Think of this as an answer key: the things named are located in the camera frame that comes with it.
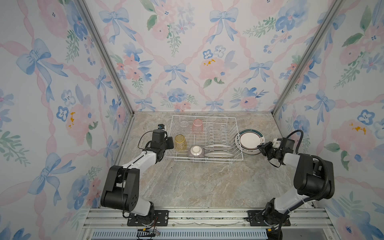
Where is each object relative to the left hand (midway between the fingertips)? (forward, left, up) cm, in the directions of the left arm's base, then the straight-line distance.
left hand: (171, 138), depth 92 cm
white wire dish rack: (+6, -22, -9) cm, 24 cm away
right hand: (-1, -55, -5) cm, 56 cm away
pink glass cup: (+11, -17, -2) cm, 20 cm away
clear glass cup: (+12, -7, 0) cm, 14 cm away
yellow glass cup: (-3, -6, 0) cm, 7 cm away
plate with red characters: (+4, -52, -7) cm, 52 cm away
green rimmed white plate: (-5, -52, -8) cm, 53 cm away
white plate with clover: (-5, -29, -3) cm, 30 cm away
